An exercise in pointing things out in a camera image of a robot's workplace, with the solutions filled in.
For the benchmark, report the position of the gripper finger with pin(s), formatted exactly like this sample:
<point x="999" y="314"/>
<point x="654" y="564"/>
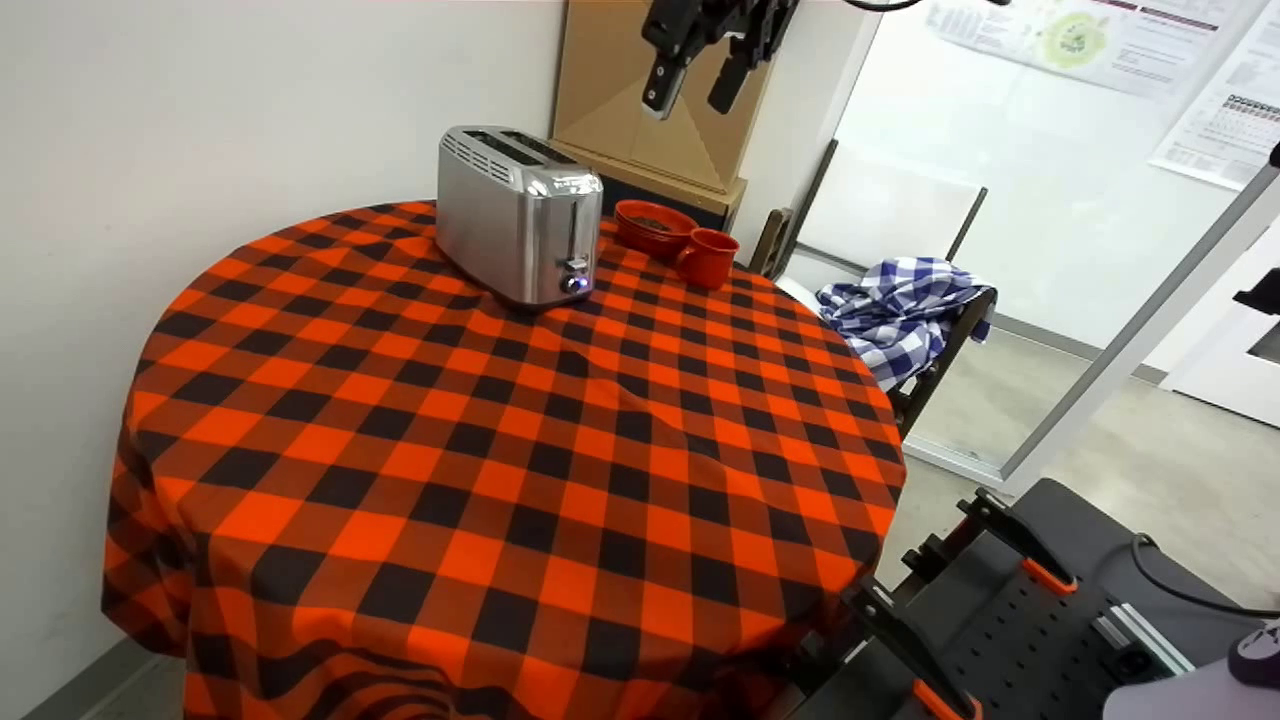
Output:
<point x="738" y="70"/>
<point x="665" y="70"/>

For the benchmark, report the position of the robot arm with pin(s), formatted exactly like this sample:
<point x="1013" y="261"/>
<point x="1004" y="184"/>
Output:
<point x="1200" y="690"/>

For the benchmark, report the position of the toaster lever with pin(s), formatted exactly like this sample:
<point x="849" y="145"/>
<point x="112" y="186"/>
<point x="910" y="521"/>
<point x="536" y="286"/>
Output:
<point x="577" y="264"/>

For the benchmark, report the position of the silver toaster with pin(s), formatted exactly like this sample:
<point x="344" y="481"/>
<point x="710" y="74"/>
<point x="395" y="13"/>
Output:
<point x="500" y="215"/>

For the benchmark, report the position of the toaster knob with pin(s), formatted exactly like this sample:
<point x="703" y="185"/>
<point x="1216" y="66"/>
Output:
<point x="575" y="284"/>

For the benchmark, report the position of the cardboard box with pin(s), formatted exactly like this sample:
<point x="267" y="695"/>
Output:
<point x="610" y="90"/>

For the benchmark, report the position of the red bowl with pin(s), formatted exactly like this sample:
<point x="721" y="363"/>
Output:
<point x="650" y="228"/>

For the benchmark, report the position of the red mug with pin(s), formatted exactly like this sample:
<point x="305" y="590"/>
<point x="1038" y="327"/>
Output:
<point x="708" y="260"/>

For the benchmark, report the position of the white board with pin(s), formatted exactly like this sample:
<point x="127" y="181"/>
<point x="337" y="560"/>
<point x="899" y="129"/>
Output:
<point x="880" y="210"/>

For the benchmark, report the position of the blue white checkered cloth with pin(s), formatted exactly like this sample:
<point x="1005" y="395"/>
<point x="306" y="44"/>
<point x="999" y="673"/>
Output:
<point x="900" y="310"/>

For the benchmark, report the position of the paper poster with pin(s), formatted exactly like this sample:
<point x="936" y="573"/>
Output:
<point x="1080" y="40"/>

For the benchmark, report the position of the dark wooden chair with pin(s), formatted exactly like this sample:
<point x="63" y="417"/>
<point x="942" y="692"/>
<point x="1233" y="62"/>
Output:
<point x="935" y="375"/>

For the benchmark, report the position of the orange black checkered tablecloth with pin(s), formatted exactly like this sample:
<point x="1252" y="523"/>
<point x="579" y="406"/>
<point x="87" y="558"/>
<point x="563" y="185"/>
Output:
<point x="500" y="480"/>

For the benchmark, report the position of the paper calendar sheet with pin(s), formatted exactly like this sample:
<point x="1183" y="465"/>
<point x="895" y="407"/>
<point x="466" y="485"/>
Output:
<point x="1225" y="130"/>

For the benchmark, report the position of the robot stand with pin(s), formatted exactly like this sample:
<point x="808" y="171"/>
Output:
<point x="1020" y="640"/>

